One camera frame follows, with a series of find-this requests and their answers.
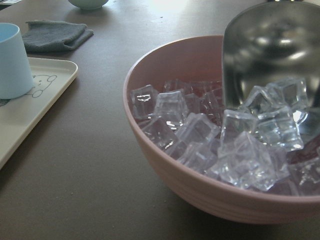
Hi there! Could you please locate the pink bowl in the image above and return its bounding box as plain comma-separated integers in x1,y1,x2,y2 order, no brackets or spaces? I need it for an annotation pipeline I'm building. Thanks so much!
123,35,320,225

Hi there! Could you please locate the steel ice scoop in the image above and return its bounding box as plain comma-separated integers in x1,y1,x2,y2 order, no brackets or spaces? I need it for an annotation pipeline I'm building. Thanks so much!
221,1,320,143

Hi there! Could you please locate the ice cubes pile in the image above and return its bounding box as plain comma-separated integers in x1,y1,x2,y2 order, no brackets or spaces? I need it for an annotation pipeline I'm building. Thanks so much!
130,77,320,196

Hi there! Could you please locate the light blue cup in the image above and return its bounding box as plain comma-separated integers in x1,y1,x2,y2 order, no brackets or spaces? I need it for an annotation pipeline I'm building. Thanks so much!
0,22,34,99

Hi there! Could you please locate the cream serving tray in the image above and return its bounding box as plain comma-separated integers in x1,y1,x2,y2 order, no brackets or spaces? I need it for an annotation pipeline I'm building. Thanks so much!
0,57,78,167

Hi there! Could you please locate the green bowl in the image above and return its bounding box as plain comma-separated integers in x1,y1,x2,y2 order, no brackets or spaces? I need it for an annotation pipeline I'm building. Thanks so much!
68,0,109,10

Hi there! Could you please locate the grey folded cloth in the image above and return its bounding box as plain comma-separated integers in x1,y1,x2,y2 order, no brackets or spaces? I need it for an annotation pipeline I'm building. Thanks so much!
22,20,94,53

